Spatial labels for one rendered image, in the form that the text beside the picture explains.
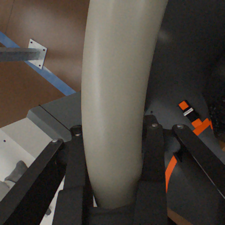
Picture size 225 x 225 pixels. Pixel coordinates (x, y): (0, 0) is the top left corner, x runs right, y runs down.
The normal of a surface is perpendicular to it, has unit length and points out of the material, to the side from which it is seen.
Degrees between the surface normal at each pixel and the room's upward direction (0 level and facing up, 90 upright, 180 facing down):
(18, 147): 4
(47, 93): 0
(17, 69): 0
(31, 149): 90
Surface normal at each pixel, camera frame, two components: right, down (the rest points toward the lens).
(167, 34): -0.37, 0.29
